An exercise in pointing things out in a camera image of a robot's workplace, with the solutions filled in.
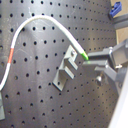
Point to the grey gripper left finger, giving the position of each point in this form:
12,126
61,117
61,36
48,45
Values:
103,73

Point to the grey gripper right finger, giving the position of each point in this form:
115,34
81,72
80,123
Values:
106,53

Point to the blue clamp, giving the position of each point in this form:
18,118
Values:
116,8

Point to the black perforated board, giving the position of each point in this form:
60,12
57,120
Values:
30,99

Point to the aluminium frame rail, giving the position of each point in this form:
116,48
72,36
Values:
121,27

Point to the grey metal cable clip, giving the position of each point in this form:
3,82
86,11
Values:
65,69

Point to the grey bracket at left edge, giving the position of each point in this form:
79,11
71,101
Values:
2,115

